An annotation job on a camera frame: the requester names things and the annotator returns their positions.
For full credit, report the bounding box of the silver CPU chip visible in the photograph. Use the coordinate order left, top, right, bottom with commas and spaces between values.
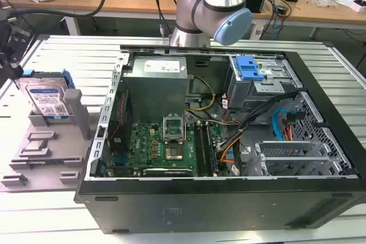
22, 138, 48, 152

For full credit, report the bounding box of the blue plastic bay latch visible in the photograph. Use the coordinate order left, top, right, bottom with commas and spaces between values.
236, 55, 265, 81

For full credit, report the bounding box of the grey parts rack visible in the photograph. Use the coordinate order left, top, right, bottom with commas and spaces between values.
0, 88, 100, 193

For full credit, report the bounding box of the grey power supply unit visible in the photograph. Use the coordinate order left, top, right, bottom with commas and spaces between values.
121, 57, 189, 110

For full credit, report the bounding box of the green motherboard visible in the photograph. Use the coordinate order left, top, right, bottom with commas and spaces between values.
110, 119, 229, 178

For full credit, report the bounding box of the metal socket cover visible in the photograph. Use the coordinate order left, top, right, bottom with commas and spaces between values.
162, 115, 185, 145

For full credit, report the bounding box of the black cable metal plug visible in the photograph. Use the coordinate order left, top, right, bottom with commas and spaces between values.
152, 0, 178, 38

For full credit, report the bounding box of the wooden desk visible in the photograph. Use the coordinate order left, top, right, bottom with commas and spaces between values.
0, 0, 366, 39

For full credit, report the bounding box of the black case fan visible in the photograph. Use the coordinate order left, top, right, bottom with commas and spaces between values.
110, 88, 134, 153

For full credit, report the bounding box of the hard disk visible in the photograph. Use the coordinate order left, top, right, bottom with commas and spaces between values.
17, 69, 77, 121

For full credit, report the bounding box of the metal drive cage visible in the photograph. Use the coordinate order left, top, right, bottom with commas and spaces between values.
245, 140, 352, 177

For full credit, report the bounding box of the white cardboard box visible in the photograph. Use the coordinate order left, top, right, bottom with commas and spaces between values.
348, 0, 366, 13

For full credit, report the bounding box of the black graphics card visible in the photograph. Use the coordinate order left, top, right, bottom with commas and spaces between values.
142, 167, 195, 178

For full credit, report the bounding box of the black wire bundle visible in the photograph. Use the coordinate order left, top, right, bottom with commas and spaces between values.
217, 91, 301, 153

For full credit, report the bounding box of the RAM stick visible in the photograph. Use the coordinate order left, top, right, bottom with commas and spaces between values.
203, 122, 220, 177

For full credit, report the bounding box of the yellow power wire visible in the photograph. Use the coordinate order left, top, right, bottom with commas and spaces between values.
185, 75, 216, 111

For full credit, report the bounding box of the orange wire bundle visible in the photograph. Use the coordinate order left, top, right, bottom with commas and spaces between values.
218, 132, 244, 165

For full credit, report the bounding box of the metal disk bay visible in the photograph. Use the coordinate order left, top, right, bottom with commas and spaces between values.
225, 55, 303, 116

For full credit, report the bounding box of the blue hanging cable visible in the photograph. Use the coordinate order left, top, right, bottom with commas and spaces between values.
273, 3, 283, 41

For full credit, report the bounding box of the blue data wire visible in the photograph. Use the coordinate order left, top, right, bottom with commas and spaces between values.
272, 109, 297, 141

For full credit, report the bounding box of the black open PC case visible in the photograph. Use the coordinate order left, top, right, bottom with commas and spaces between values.
73, 44, 366, 235

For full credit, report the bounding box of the CPU socket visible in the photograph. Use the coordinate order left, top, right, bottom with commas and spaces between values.
165, 145, 184, 161

